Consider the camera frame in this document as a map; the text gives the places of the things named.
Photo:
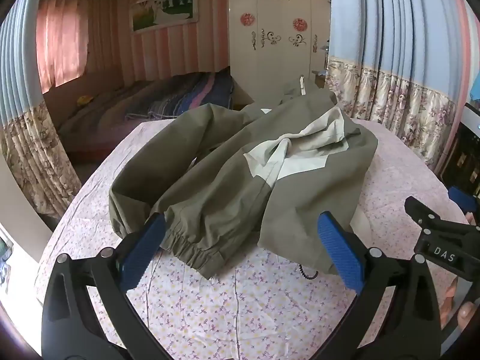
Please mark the olive and white jacket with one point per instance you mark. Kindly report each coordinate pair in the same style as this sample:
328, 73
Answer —
225, 180

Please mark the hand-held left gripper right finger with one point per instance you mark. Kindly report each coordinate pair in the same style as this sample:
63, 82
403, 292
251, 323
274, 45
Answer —
341, 255

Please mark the bed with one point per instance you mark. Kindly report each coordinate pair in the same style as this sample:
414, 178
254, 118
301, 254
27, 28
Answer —
97, 120

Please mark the striped blanket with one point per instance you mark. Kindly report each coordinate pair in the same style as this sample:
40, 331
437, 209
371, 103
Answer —
187, 93

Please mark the yellow toy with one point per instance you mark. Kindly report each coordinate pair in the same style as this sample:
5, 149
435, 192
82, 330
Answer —
84, 99

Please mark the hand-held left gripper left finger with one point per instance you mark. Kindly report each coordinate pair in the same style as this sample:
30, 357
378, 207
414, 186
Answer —
144, 247

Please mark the wooden nightstand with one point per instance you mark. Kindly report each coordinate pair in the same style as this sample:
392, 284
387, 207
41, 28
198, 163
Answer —
318, 80

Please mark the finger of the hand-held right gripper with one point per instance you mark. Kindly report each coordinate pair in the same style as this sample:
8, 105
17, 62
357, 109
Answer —
420, 210
463, 200

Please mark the blue floral curtain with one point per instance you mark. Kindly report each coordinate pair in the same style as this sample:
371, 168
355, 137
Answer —
22, 82
393, 45

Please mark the person's right hand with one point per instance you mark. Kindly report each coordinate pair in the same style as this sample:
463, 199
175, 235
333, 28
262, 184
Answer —
468, 310

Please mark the white wardrobe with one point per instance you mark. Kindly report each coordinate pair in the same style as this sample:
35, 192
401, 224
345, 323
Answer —
270, 63

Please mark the red round decal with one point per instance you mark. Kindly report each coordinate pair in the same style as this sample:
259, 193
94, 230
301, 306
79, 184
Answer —
247, 18

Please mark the pink floral tablecloth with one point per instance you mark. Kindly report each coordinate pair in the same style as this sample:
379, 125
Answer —
225, 307

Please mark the blue cloth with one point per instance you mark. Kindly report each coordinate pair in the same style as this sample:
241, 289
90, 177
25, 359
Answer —
474, 90

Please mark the framed wall picture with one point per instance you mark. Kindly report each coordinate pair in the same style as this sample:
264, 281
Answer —
165, 9

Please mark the black glass-front cabinet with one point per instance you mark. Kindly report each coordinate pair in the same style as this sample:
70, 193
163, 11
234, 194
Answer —
465, 157

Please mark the pink curtain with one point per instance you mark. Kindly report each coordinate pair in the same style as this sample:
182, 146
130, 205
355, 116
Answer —
60, 37

